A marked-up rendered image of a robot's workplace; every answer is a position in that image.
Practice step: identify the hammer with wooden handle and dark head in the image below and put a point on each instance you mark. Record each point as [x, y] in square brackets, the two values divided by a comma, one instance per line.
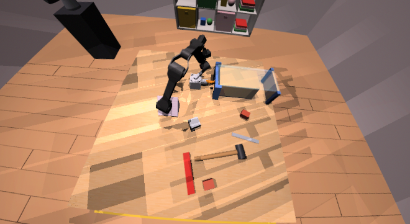
[239, 152]

